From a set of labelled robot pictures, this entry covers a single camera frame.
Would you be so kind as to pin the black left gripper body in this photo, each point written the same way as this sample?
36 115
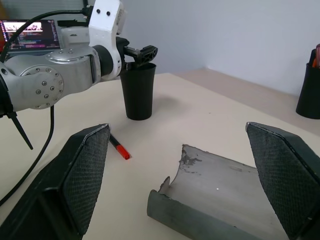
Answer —
122 48

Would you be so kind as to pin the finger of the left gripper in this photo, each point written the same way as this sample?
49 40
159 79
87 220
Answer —
147 53

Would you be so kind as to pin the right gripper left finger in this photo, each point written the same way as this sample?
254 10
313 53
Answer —
82 175

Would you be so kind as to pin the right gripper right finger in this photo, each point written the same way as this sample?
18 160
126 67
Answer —
282 170

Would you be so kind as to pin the empty black cup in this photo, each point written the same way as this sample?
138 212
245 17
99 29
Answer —
138 95

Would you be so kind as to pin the grey open glasses case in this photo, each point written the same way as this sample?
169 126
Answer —
212 180

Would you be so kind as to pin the black cup with pens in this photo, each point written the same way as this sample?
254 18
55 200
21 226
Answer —
311 95

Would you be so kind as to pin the red and black marker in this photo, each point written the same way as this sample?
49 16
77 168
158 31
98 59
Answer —
122 150

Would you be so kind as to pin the white box device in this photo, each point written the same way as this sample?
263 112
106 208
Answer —
75 37

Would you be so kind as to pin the black zip tie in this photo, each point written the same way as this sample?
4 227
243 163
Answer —
22 135

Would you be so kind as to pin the laptop screen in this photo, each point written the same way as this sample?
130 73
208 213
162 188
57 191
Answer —
37 35

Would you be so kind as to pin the black pen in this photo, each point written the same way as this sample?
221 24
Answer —
312 56

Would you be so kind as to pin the red pen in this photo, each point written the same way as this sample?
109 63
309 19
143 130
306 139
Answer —
318 55

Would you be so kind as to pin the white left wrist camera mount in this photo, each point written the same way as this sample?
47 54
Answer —
102 27

